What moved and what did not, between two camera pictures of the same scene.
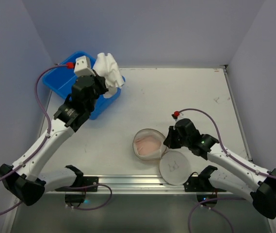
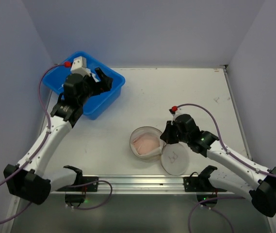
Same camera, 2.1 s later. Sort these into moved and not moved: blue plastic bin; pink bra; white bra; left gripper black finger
Moved: white bra
Not moved: pink bra; blue plastic bin; left gripper black finger
